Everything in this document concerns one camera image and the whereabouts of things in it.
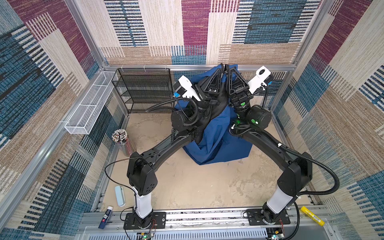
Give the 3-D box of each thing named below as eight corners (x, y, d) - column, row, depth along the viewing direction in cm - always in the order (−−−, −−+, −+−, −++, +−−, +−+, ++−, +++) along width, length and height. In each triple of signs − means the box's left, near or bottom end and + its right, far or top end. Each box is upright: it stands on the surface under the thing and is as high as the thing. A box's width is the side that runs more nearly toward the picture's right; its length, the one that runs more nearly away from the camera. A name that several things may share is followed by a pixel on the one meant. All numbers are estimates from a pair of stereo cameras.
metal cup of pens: (122, 156, 98) (109, 140, 83) (125, 146, 103) (114, 129, 88) (134, 156, 98) (123, 140, 83) (137, 146, 103) (127, 129, 88)
